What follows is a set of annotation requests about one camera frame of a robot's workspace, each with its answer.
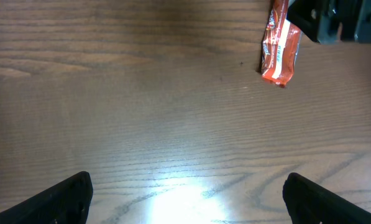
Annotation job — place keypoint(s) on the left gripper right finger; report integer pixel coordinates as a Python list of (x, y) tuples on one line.
[(309, 203)]

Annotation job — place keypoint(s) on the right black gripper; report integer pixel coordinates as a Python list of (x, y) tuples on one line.
[(329, 21)]

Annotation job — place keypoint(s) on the orange red snack bar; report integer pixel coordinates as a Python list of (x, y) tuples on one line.
[(280, 45)]

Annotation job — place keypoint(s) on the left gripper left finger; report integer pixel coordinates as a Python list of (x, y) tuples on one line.
[(66, 202)]

